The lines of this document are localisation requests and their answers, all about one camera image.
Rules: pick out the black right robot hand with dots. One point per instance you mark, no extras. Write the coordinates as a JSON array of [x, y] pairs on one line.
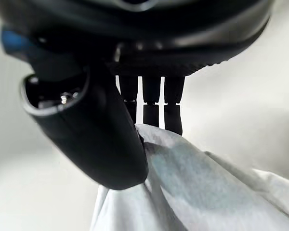
[[91, 134]]

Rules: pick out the white cloth garment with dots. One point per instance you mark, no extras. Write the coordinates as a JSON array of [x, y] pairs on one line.
[[195, 183]]

